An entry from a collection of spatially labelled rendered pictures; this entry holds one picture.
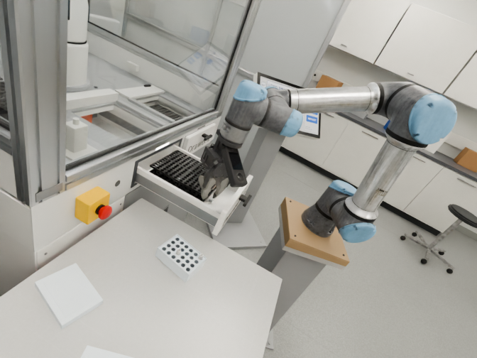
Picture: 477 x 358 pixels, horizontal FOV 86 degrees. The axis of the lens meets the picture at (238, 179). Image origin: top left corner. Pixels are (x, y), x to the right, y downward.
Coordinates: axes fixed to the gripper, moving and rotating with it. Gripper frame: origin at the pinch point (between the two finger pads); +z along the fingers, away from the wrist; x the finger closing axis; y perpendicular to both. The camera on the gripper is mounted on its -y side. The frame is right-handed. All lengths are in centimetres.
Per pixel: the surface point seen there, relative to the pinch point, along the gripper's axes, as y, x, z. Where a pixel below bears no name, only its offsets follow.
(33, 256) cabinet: 2.4, 42.9, 17.8
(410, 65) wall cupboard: 118, -324, -86
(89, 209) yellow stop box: 4.5, 31.7, 5.8
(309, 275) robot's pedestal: -23, -55, 33
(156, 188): 15.0, 10.3, 8.7
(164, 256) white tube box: -7.1, 13.6, 15.7
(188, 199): 5.7, 3.4, 5.8
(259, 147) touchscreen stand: 61, -78, 15
